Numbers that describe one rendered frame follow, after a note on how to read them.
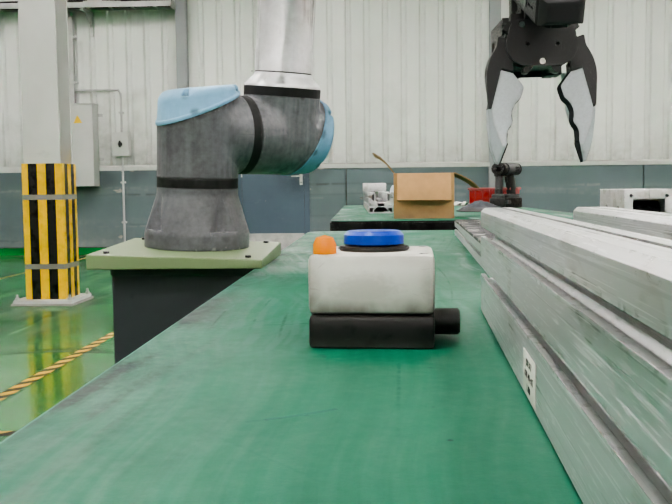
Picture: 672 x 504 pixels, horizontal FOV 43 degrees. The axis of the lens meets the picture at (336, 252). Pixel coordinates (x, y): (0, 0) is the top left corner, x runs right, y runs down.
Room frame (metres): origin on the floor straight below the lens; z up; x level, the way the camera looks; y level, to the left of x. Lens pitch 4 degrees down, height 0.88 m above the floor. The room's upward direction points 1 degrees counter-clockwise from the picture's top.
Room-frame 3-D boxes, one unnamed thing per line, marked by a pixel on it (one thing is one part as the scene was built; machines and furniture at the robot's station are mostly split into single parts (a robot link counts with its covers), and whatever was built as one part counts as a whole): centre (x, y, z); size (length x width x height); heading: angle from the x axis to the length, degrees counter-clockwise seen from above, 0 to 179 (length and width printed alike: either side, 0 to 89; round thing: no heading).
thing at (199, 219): (1.23, 0.20, 0.85); 0.15 x 0.15 x 0.10
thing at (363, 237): (0.57, -0.03, 0.84); 0.04 x 0.04 x 0.02
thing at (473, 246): (1.35, -0.23, 0.79); 0.96 x 0.04 x 0.03; 175
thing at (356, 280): (0.57, -0.03, 0.81); 0.10 x 0.08 x 0.06; 85
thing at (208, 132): (1.23, 0.19, 0.97); 0.13 x 0.12 x 0.14; 125
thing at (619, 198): (1.62, -0.57, 0.83); 0.11 x 0.10 x 0.10; 86
